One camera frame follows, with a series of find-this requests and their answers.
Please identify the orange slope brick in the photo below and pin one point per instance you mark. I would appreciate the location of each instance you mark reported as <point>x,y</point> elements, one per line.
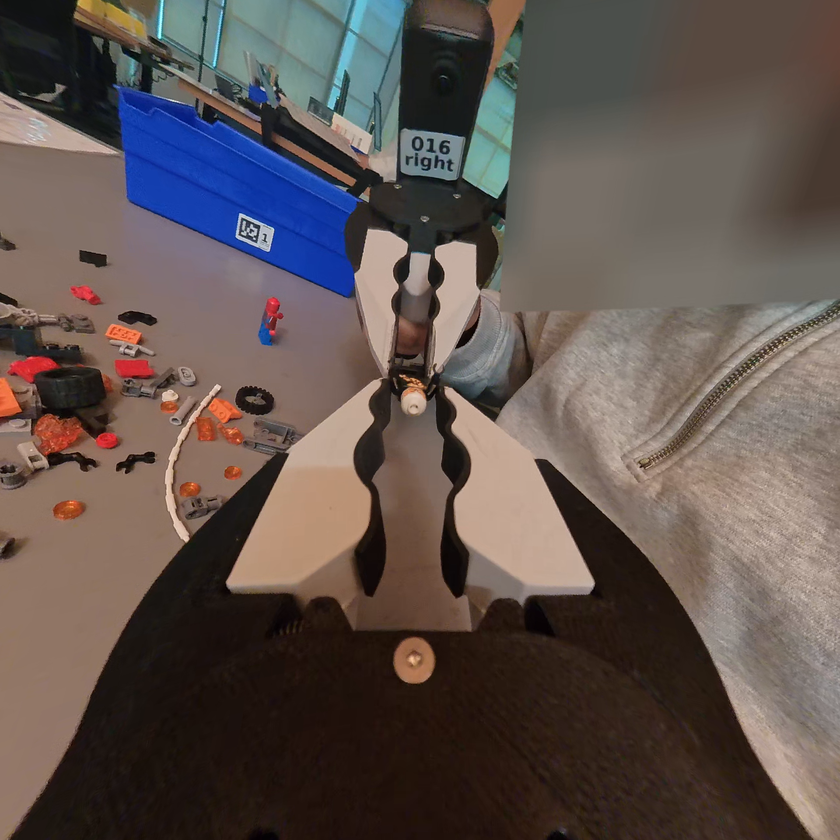
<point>226,411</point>

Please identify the grey round gear piece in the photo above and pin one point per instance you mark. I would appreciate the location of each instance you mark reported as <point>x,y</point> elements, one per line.
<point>10,476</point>

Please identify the red and blue minifigure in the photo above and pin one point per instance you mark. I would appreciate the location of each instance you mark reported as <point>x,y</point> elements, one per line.
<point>268,325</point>

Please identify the clear orange flame piece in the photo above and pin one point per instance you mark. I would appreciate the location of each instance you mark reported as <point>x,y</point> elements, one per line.
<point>56,433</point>

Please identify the grey tube pin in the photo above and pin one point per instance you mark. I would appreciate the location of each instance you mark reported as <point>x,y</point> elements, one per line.
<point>184,410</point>

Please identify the red curved panel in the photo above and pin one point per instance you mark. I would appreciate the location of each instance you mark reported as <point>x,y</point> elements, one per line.
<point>33,369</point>

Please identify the large black tyre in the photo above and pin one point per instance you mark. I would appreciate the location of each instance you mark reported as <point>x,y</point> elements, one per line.
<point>69,387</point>

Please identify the yellow boxes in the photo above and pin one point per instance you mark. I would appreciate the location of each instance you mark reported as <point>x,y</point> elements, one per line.
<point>111,16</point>

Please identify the clear orange round tile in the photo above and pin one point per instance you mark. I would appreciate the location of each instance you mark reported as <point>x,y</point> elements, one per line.
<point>190,489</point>
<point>232,473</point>

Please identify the light grey technic pin piece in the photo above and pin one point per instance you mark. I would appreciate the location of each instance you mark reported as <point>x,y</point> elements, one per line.
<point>33,456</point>

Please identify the black flat lego plate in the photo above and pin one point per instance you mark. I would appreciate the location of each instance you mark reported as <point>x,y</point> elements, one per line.
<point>92,258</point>

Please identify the person's right hand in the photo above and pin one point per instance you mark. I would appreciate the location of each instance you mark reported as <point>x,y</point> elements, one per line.
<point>412,338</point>

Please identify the person's right forearm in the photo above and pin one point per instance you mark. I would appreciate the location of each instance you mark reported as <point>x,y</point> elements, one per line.
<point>485,354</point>

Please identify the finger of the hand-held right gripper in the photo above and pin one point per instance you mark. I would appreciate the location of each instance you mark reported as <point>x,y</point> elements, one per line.
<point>377,295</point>
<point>463,289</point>

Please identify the small black rubber tyre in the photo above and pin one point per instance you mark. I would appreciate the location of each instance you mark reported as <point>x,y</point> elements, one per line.
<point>239,400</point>

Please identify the light grey bar piece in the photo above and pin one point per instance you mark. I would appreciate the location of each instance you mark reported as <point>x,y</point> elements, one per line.
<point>131,348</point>

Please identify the orange studded plate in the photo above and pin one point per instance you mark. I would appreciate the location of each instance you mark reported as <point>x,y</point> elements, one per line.
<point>123,334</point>

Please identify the grey linked technic pieces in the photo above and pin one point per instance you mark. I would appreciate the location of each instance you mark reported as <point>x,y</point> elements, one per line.
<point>46,320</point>

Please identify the black curved lego piece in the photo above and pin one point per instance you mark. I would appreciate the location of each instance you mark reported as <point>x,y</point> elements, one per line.
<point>134,318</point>

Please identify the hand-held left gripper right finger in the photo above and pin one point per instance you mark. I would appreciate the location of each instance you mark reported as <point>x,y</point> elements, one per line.
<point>525,525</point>

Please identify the blue plastic bin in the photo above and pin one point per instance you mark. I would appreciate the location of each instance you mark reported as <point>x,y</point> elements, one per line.
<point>197,170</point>

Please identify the grey technic frame piece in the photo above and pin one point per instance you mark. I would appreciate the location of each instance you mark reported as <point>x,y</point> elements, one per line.
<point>275,430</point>

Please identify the wooden beam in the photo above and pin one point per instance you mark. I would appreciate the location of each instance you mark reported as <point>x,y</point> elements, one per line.
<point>502,26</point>

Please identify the black claw arm piece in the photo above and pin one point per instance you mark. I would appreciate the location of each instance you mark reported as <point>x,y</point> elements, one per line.
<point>72,460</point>
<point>134,461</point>

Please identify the grey technic beam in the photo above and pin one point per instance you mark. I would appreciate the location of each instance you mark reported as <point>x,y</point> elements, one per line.
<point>262,448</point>

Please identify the black bag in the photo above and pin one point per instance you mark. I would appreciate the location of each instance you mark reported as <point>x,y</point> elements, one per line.
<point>272,124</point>

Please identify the red round tile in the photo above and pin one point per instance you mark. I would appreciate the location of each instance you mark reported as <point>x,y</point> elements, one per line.
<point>107,441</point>

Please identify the dark grey technic connector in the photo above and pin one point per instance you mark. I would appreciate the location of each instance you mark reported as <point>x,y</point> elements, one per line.
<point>144,387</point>

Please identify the wooden workbench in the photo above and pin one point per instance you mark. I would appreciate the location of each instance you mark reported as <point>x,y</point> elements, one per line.
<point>328,165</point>

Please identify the large orange plate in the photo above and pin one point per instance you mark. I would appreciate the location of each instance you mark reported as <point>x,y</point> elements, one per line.
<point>8,397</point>

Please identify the large clear orange dish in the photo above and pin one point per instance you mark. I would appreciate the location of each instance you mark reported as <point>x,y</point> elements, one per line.
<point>69,510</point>

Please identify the red flat plate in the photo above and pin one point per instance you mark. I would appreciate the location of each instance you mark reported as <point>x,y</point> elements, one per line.
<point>134,369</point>

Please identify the small red clip piece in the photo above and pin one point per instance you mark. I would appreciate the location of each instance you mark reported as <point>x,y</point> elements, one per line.
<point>85,295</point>

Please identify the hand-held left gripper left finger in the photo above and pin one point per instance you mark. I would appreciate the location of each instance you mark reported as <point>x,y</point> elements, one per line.
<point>295,525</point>

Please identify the dark lego chassis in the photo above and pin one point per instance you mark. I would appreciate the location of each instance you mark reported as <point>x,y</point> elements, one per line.
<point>33,344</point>

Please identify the clear orange chunky piece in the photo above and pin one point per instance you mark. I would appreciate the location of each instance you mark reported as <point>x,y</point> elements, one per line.
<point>231,434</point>

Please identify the grey oval link piece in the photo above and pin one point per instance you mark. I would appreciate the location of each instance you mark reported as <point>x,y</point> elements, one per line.
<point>180,375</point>

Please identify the clear orange flat plate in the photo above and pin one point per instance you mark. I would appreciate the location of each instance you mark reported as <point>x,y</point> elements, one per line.
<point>205,430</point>

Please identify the grey technic pin connector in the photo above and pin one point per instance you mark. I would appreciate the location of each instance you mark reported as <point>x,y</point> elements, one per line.
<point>200,506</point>

